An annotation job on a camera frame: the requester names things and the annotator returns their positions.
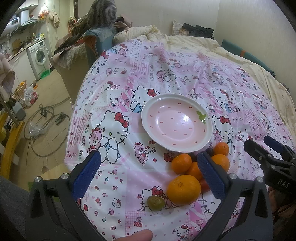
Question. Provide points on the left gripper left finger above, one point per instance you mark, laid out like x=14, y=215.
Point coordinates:
x=55, y=206

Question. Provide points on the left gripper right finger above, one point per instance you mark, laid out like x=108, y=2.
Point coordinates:
x=244, y=212

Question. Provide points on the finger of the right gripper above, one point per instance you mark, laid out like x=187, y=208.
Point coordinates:
x=260, y=154
x=285, y=151

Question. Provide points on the small mandarin orange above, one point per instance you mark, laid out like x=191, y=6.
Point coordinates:
x=221, y=149
x=221, y=160
x=194, y=171
x=181, y=163

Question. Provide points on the dark purple grape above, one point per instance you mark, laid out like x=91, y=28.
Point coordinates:
x=210, y=152

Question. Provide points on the red cherry tomato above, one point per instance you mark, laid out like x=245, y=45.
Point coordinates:
x=204, y=186

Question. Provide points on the large orange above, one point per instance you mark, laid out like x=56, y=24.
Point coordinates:
x=183, y=190

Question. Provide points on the green grape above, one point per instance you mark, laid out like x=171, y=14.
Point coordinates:
x=155, y=203

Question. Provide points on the operator hand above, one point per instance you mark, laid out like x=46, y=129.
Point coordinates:
x=143, y=235

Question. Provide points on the yellow wooden rack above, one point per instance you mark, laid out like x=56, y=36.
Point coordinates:
x=8, y=152

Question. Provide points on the pink strawberry ceramic plate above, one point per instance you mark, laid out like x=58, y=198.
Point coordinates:
x=177, y=123

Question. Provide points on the pink Hello Kitty bedsheet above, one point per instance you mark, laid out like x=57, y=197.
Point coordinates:
x=142, y=104

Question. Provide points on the white plastic bag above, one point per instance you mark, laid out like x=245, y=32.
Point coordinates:
x=30, y=96

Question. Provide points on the teal bed headboard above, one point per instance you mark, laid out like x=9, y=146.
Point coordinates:
x=234, y=49

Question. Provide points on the pink plush garment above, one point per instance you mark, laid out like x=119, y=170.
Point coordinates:
x=7, y=78

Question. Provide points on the dark clothes pile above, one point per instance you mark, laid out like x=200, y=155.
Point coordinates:
x=198, y=31

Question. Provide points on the white washing machine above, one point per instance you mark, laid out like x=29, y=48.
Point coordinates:
x=38, y=55

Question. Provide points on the teal chair back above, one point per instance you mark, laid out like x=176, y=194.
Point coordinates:
x=96, y=41

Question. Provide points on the white water heater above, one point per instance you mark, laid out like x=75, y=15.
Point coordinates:
x=12, y=25

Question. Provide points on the grey tabby cat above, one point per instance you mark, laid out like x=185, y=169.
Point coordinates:
x=102, y=14

